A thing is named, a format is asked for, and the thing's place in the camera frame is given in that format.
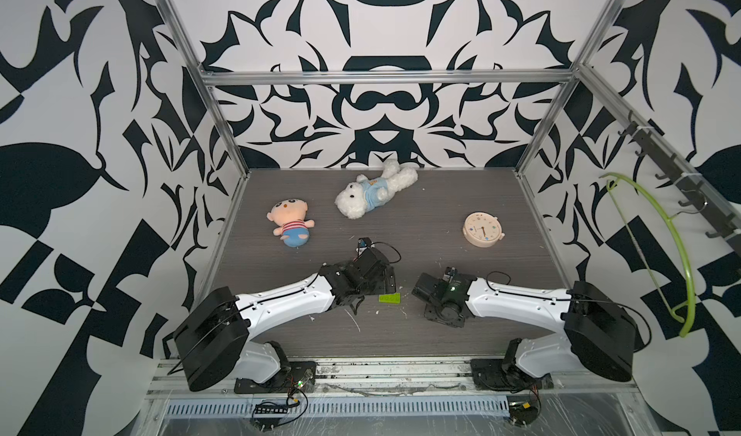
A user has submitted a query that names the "white teddy bear blue shirt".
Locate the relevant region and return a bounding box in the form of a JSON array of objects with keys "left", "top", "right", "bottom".
[{"left": 335, "top": 159, "right": 419, "bottom": 220}]

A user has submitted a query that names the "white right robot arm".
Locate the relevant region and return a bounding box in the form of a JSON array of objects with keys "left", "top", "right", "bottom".
[{"left": 412, "top": 267, "right": 639, "bottom": 393}]

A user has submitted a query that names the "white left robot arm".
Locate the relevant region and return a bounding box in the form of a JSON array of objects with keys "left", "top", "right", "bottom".
[{"left": 170, "top": 244, "right": 396, "bottom": 392}]

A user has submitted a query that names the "black wall hook rack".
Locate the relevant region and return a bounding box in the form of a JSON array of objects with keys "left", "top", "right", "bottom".
[{"left": 621, "top": 110, "right": 740, "bottom": 254}]

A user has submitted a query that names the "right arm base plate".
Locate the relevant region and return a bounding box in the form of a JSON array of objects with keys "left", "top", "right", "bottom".
[{"left": 470, "top": 359, "right": 553, "bottom": 394}]

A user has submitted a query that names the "pink round toy clock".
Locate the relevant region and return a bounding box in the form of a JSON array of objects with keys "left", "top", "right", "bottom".
[{"left": 462, "top": 211, "right": 505, "bottom": 248}]

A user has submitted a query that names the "plush doll striped shirt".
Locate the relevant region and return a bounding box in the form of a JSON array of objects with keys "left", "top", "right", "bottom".
[{"left": 266, "top": 199, "right": 316, "bottom": 248}]

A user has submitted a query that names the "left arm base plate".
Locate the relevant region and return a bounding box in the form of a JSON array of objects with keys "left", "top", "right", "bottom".
[{"left": 233, "top": 361, "right": 318, "bottom": 395}]

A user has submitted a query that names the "white slotted cable duct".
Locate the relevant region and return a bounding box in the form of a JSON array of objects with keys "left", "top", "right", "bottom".
[{"left": 165, "top": 395, "right": 509, "bottom": 419}]

